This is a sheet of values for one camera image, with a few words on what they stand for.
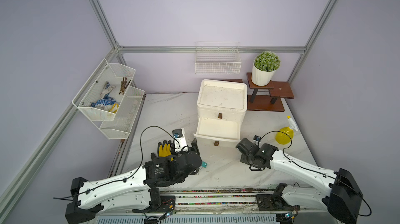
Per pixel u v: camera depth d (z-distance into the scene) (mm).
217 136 839
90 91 691
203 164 864
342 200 388
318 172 448
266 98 1108
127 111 1112
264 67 839
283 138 946
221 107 823
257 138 747
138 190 520
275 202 652
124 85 816
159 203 649
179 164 461
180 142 571
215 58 979
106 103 702
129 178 435
